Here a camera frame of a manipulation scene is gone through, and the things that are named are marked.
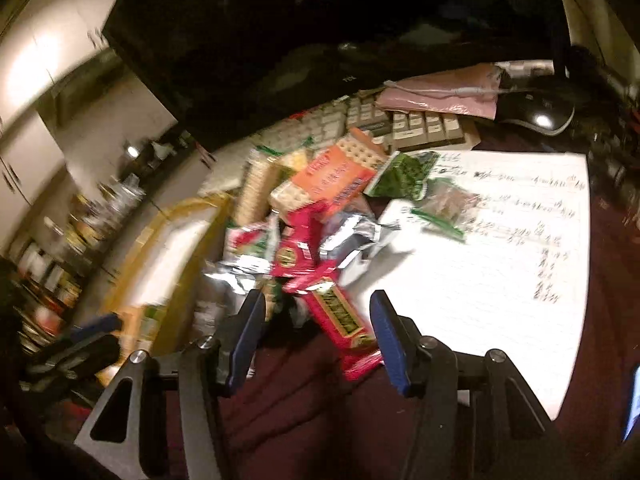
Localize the white kitchen cabinets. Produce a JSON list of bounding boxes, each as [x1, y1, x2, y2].
[[0, 67, 211, 281]]

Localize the red and green snack packet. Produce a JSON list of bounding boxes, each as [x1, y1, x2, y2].
[[225, 225, 277, 262]]

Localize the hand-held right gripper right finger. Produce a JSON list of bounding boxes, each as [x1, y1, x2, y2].
[[369, 290, 563, 480]]

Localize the long red snack packet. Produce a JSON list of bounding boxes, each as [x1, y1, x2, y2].
[[282, 260, 386, 383]]

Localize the beige cracker packet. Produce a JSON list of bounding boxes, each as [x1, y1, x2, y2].
[[235, 145, 286, 226]]

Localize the pink plastic bag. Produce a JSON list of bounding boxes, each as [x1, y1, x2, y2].
[[375, 62, 511, 121]]

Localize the white handwritten paper sheet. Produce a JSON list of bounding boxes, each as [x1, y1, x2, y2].
[[345, 150, 591, 421]]

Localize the orange cracker packet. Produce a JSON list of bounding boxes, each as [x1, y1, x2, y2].
[[270, 127, 391, 221]]

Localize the row of bottles and jars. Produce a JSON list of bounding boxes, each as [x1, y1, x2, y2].
[[15, 180, 146, 351]]

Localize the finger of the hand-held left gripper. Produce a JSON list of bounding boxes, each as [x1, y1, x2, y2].
[[22, 312, 123, 386]]

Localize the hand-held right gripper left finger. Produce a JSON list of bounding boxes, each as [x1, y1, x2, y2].
[[72, 289, 268, 480]]

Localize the brown green-edged snack packet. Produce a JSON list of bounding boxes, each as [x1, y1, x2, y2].
[[410, 177, 483, 243]]

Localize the black computer monitor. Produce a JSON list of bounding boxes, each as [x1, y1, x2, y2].
[[102, 0, 571, 153]]

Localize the black cable bundle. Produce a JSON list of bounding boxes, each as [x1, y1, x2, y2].
[[565, 45, 640, 171]]

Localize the maroon tablecloth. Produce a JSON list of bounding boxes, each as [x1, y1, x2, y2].
[[165, 125, 640, 480]]

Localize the silver foil snack packet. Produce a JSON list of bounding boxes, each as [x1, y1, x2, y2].
[[202, 255, 276, 311], [320, 210, 401, 271]]

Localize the black computer mouse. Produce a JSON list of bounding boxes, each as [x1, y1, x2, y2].
[[495, 87, 576, 136]]

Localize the golden rimmed basket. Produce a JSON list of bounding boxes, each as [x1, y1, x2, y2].
[[100, 195, 236, 356]]

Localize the beige computer keyboard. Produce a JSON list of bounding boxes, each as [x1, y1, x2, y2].
[[207, 87, 481, 196]]

